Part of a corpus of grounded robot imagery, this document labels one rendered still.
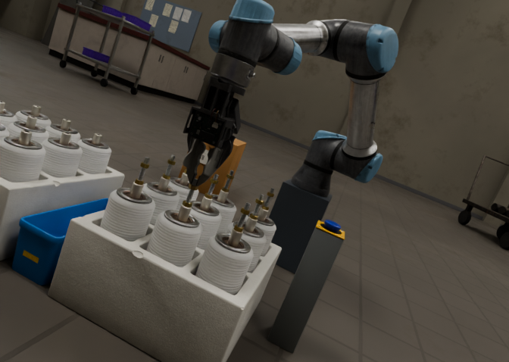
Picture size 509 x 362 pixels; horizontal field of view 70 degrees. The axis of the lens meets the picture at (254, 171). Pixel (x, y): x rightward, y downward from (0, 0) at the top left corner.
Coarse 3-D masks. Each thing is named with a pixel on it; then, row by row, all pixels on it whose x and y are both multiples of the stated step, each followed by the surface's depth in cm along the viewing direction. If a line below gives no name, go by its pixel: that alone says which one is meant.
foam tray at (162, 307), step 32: (96, 224) 78; (64, 256) 74; (96, 256) 72; (128, 256) 70; (64, 288) 75; (96, 288) 73; (128, 288) 71; (160, 288) 69; (192, 288) 67; (256, 288) 74; (96, 320) 73; (128, 320) 71; (160, 320) 69; (192, 320) 68; (224, 320) 66; (160, 352) 70; (192, 352) 68; (224, 352) 67
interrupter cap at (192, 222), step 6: (168, 210) 76; (174, 210) 77; (168, 216) 73; (174, 216) 75; (192, 216) 78; (174, 222) 71; (180, 222) 72; (186, 222) 74; (192, 222) 75; (198, 222) 76
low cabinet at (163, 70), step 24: (96, 24) 664; (72, 48) 683; (96, 48) 668; (120, 48) 654; (144, 48) 640; (168, 48) 695; (144, 72) 661; (168, 72) 732; (192, 72) 821; (168, 96) 780; (192, 96) 867
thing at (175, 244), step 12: (156, 228) 73; (168, 228) 71; (180, 228) 71; (192, 228) 73; (156, 240) 72; (168, 240) 71; (180, 240) 71; (192, 240) 73; (156, 252) 72; (168, 252) 71; (180, 252) 72; (192, 252) 75; (180, 264) 73
